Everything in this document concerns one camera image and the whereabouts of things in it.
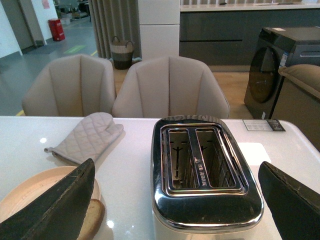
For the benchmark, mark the beige round plate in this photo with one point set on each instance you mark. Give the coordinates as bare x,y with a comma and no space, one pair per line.
30,189

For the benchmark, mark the beige curtain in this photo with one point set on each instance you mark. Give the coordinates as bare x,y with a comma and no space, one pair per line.
112,18

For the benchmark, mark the right beige upholstered chair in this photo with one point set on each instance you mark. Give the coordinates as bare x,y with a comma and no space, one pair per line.
170,86

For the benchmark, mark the white refrigerator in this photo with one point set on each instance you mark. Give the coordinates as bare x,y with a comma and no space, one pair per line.
159,26

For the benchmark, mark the red fire extinguisher box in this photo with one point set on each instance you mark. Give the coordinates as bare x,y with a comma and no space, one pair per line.
56,29

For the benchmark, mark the beige upholstered chair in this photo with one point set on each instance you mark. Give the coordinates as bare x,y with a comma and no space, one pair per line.
72,86
170,86

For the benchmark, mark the white chrome toaster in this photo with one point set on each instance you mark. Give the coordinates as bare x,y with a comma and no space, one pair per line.
201,185

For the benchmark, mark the left beige upholstered chair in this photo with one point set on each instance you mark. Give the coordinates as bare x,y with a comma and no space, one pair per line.
72,86

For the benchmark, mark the woven basket with handles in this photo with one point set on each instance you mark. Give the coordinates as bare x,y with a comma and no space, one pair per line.
122,53

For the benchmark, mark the slice of bread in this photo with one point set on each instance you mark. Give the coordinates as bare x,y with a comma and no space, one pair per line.
93,220

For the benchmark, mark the beige sofa armrest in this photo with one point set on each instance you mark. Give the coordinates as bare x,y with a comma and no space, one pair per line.
299,99

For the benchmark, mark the dark grey kitchen cabinet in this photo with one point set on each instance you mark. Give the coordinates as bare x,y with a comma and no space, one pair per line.
229,37

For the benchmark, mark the black washing machine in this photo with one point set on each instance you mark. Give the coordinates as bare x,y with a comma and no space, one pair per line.
277,48

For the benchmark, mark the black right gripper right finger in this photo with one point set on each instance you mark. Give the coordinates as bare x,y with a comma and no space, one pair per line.
295,208

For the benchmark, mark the grey quilted oven mitt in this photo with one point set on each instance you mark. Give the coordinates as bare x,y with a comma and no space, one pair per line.
89,139

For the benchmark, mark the black information card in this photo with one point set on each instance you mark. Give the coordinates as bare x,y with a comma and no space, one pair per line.
263,125

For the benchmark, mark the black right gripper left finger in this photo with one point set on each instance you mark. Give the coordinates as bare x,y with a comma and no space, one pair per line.
58,213

